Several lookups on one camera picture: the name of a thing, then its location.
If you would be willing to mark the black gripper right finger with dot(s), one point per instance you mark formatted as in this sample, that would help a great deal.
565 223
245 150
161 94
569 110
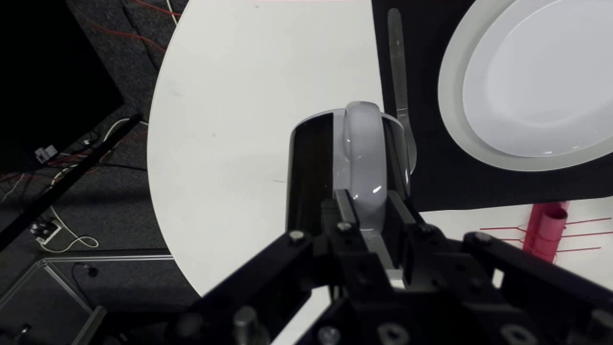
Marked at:
509 280

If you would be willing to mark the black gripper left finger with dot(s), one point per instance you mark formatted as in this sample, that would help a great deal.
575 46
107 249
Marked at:
255 274

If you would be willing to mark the large cream dinner plate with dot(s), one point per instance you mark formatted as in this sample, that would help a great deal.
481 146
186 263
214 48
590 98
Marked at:
450 108

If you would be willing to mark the small white plate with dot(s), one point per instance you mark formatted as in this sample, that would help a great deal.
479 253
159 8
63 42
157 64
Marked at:
542 83

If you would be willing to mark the pink comb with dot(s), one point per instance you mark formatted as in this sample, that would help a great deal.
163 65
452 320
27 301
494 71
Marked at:
542 230

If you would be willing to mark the black placemat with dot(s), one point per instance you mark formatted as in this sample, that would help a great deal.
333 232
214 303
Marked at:
446 184

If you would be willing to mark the black metal bar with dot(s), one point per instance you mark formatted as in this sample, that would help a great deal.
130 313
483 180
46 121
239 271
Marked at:
63 186

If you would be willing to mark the metal knife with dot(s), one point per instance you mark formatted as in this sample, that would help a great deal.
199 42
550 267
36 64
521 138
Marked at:
398 64

